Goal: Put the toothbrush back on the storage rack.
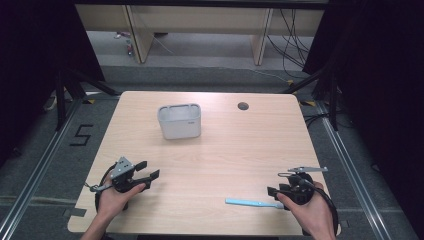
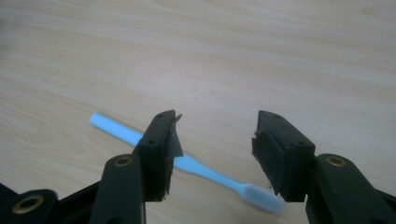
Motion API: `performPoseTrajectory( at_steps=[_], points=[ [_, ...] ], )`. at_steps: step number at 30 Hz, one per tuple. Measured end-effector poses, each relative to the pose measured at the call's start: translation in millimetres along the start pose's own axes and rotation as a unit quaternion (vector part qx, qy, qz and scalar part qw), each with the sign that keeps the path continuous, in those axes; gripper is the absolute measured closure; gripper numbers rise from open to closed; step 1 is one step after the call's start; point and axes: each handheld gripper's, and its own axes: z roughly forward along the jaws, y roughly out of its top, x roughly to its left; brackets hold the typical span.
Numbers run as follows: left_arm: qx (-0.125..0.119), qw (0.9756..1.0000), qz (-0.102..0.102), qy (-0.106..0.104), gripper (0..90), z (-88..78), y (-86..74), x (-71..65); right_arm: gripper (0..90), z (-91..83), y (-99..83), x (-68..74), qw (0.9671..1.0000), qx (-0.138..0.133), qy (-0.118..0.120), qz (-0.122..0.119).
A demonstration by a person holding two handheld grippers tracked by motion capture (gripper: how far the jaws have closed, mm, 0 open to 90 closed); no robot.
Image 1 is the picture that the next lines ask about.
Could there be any left hand-held gripper cable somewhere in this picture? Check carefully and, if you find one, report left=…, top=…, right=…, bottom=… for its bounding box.
left=84, top=163, right=116, bottom=214

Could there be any hand-held gripper cable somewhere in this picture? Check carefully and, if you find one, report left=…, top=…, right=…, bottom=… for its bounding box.
left=301, top=178, right=340, bottom=237
left=84, top=163, right=116, bottom=214

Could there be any aluminium floor rail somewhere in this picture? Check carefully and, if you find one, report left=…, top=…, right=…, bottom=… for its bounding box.
left=314, top=100, right=392, bottom=240
left=0, top=98, right=84, bottom=240

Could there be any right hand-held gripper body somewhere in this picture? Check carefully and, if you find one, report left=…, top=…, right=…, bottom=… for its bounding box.
left=277, top=165, right=330, bottom=206

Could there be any bundle of black cables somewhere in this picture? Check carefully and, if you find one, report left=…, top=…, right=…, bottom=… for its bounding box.
left=265, top=8, right=316, bottom=80

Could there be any dark curtain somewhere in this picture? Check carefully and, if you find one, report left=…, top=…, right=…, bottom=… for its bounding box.
left=0, top=0, right=106, bottom=168
left=301, top=0, right=424, bottom=231

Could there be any black metal stand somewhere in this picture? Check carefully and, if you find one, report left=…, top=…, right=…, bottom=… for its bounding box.
left=54, top=65, right=122, bottom=132
left=282, top=61, right=340, bottom=132

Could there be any right hand-held gripper cable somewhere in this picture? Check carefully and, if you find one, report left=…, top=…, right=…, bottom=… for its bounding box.
left=301, top=178, right=340, bottom=237

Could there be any person's right hand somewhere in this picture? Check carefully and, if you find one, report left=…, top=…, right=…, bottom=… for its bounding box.
left=275, top=180, right=338, bottom=240

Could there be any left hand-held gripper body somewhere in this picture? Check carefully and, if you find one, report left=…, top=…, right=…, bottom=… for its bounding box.
left=109, top=156, right=150, bottom=194

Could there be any light blue toothbrush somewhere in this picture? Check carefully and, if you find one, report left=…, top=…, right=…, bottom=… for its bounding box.
left=224, top=197, right=285, bottom=210

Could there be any person's left hand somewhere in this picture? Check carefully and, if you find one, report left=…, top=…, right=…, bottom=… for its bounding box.
left=95, top=175, right=148, bottom=220

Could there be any white plastic container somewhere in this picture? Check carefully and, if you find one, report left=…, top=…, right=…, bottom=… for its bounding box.
left=156, top=102, right=202, bottom=141

